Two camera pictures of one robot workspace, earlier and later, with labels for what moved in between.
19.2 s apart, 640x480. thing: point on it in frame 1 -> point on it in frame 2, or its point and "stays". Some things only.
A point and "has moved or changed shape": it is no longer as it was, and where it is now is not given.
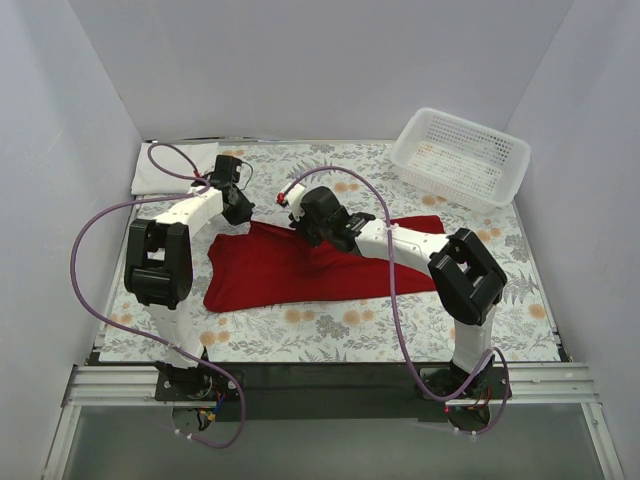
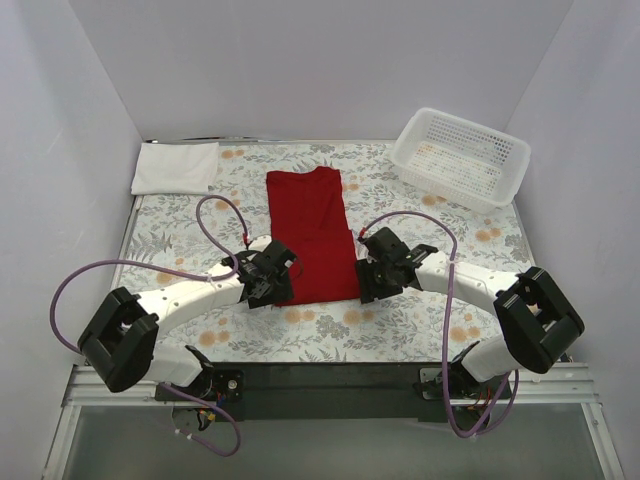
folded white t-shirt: x=148 y=180 stays
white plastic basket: x=462 y=160 stays
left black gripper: x=239 y=209 -> x=278 y=273
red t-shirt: x=261 y=263 has moved or changed shape
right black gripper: x=310 y=235 -> x=373 y=270
